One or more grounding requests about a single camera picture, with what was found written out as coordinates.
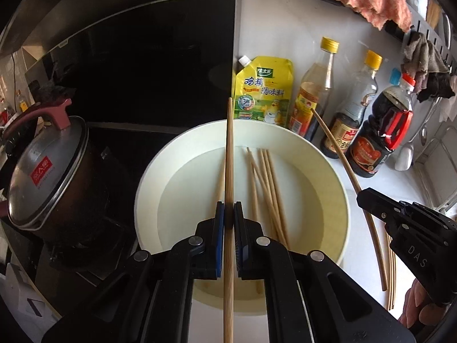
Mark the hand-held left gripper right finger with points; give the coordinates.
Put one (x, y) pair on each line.
(241, 235)

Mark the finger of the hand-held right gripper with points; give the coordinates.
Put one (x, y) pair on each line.
(398, 230)
(376, 203)

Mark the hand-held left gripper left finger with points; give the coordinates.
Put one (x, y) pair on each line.
(219, 239)

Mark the row of wooden chopsticks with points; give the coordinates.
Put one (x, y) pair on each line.
(392, 278)

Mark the wooden chopstick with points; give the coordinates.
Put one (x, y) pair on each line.
(252, 185)
(218, 189)
(266, 193)
(273, 185)
(229, 150)
(267, 185)
(342, 162)

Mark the white round basin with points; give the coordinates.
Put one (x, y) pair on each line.
(185, 185)

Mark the person's right hand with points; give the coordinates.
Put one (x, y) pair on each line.
(414, 298)

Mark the yellow-capped clear plastic sauce bottle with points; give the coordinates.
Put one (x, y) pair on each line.
(342, 132)

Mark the metal spoon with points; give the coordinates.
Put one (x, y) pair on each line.
(423, 135)

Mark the yellow-capped glass vinegar bottle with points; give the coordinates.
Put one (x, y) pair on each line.
(307, 110)

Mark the blue plastic object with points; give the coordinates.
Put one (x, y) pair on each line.
(395, 77)

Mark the dark cloth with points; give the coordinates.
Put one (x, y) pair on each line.
(439, 85)

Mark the yellow seasoning pouch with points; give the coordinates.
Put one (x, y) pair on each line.
(262, 93)

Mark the grey rag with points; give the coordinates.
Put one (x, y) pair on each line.
(425, 53)

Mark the pot with glass lid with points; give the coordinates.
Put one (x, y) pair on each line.
(46, 171)

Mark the steel and glass range hood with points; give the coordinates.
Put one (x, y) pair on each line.
(142, 60)

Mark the hanging wooden utensil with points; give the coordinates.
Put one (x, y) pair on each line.
(433, 13)

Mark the white plastic box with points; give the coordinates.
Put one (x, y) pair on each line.
(25, 293)

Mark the orange-pink cloth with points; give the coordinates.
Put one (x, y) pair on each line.
(371, 0)

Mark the small yellow bottle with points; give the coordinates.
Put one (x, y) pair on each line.
(22, 103)

